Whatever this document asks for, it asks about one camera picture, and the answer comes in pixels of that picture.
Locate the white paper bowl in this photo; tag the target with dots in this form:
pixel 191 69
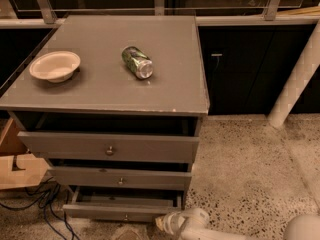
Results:
pixel 55 67

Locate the green soda can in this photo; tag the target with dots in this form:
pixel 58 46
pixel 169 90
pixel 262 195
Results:
pixel 137 62

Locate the metal window railing frame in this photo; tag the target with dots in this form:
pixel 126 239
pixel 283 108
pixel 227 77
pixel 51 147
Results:
pixel 16 14

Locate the grey bottom drawer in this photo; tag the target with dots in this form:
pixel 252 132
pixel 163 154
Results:
pixel 123 204

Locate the grey middle drawer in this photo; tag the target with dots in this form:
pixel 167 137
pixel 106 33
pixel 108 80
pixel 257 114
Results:
pixel 116 174

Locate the grey drawer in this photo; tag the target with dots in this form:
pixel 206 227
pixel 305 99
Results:
pixel 144 138
pixel 123 204
pixel 116 174

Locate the grey top drawer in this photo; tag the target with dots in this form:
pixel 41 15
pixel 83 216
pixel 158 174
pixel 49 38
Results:
pixel 144 138

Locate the black low wall cabinet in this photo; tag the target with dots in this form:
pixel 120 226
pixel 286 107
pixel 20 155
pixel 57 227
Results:
pixel 246 67

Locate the white diagonal pillar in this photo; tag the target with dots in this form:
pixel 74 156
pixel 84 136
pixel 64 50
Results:
pixel 302 73

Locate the grey drawer cabinet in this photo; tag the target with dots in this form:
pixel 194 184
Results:
pixel 104 85

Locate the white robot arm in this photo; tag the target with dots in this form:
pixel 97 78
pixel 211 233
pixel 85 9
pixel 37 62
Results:
pixel 191 224

